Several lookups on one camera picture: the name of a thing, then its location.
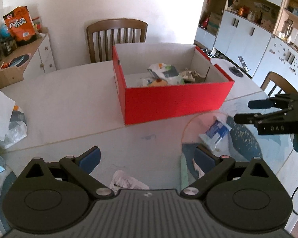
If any red cardboard box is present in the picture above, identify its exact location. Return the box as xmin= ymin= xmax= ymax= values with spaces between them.
xmin=112 ymin=43 xmax=234 ymax=125

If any beige foil snack bag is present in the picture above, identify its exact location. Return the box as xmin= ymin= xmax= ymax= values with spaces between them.
xmin=179 ymin=70 xmax=206 ymax=84

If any orange snack bag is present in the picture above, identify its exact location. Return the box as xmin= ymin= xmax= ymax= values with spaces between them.
xmin=3 ymin=6 xmax=36 ymax=46

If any red lidded jar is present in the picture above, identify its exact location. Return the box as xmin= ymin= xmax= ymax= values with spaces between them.
xmin=32 ymin=17 xmax=42 ymax=32

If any white crumpled wrapper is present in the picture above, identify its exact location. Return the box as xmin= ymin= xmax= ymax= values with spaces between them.
xmin=109 ymin=170 xmax=150 ymax=194

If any blue white packet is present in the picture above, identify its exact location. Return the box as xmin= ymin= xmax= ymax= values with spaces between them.
xmin=198 ymin=118 xmax=231 ymax=152

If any brown wooden chair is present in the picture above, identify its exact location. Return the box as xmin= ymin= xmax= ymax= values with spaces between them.
xmin=86 ymin=18 xmax=148 ymax=63

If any white wall cupboard unit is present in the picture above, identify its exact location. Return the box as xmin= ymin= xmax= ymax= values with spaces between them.
xmin=195 ymin=0 xmax=298 ymax=90

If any white sideboard cabinet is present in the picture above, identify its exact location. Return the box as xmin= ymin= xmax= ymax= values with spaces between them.
xmin=0 ymin=33 xmax=56 ymax=89

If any white orange plastic bag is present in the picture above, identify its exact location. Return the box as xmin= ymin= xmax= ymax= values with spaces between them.
xmin=148 ymin=63 xmax=185 ymax=85

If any white paper sheet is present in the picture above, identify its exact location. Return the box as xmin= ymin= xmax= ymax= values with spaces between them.
xmin=0 ymin=84 xmax=16 ymax=142

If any black table socket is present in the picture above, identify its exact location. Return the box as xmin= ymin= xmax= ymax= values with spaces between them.
xmin=229 ymin=67 xmax=244 ymax=77

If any clear plastic bag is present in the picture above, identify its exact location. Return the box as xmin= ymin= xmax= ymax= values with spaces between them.
xmin=0 ymin=105 xmax=27 ymax=149

